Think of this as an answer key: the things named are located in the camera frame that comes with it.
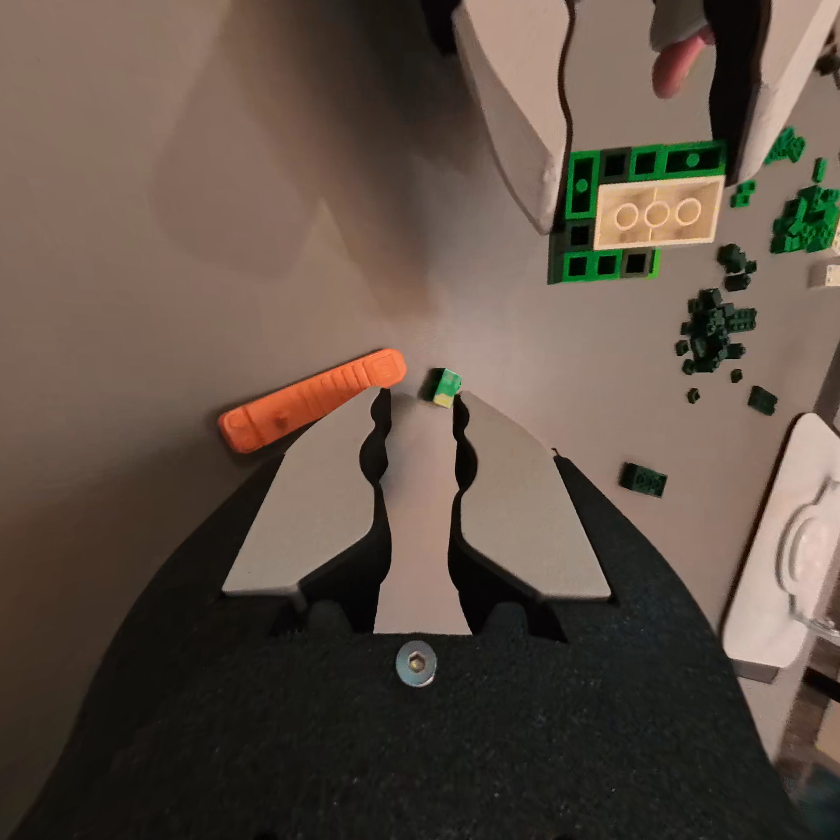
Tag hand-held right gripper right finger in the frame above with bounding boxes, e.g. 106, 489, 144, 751
448, 392, 613, 601

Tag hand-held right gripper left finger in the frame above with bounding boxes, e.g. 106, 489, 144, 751
222, 387, 393, 598

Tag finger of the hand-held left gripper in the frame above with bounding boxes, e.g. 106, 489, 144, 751
453, 0, 575, 236
705, 0, 840, 186

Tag small bright green lego brick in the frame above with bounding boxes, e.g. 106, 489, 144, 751
420, 367, 463, 408

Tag green and white lego assembly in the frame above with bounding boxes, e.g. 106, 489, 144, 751
546, 140, 728, 286

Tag pile of bright green lego pieces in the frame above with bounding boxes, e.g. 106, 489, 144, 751
731, 125, 840, 257

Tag pile of dark green lego pieces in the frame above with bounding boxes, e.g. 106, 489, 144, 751
675, 243, 761, 404

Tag person's left hand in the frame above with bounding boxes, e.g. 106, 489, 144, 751
651, 26, 716, 101

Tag orange brick separator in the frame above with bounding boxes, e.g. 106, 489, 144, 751
218, 348, 408, 455

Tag white book stand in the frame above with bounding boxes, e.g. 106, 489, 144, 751
722, 412, 840, 670

